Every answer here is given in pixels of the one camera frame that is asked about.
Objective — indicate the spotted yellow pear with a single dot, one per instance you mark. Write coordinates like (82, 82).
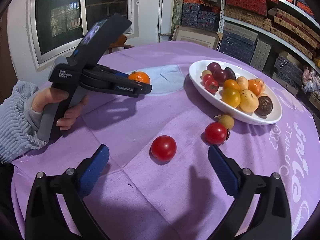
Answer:
(242, 82)

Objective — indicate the stack of blue boxes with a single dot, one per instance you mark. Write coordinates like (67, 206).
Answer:
(202, 14)

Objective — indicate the orange tomato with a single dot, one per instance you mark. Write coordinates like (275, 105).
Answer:
(231, 84)

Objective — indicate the framed picture cardboard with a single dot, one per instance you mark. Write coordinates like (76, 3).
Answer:
(208, 39)

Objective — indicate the large orange mandarin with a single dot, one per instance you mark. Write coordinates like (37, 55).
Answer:
(254, 87)

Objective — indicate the person left hand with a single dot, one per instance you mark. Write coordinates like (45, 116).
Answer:
(51, 96)

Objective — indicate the window with white frame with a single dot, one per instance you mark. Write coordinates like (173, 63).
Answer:
(57, 26)

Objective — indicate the large dark mangosteen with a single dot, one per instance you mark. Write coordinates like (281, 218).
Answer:
(230, 73)

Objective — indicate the red tomato with stem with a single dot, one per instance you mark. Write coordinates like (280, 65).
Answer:
(216, 133)

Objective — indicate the dark red plum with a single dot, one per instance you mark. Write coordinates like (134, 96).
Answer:
(220, 76)
(212, 67)

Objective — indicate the tan longan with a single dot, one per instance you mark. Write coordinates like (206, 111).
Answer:
(226, 120)
(206, 72)

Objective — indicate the metal storage shelf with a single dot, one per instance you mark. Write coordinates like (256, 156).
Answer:
(290, 23)

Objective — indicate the red tomato small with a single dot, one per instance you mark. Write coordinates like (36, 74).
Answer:
(211, 86)

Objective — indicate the purple printed tablecloth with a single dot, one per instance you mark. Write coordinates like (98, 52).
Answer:
(158, 182)

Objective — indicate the yellow tomato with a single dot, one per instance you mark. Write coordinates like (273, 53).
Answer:
(231, 97)

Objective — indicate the red cherry tomato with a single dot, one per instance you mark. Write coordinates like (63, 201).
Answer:
(207, 77)

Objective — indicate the small dark mangosteen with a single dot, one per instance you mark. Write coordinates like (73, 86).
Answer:
(265, 106)

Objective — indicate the red tomato front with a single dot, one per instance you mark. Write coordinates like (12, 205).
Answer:
(163, 148)

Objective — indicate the speckled yellow pepino melon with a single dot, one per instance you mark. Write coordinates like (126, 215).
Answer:
(249, 101)

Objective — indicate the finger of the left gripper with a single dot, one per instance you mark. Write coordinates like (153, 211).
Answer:
(121, 85)
(111, 71)

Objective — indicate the grey knitted sleeve forearm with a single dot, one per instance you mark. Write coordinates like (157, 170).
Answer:
(19, 123)

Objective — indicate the round tan pear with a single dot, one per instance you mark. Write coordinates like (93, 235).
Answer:
(261, 84)

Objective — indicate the wooden chair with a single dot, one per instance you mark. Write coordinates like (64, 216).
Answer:
(120, 43)

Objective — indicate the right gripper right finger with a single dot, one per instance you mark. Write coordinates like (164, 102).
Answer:
(271, 218)

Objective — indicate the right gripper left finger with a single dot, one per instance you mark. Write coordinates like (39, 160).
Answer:
(44, 217)

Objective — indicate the white oval plate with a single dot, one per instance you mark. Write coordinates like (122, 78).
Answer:
(198, 67)

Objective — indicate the crumpled pink cloth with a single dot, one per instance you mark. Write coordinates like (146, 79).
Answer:
(310, 80)

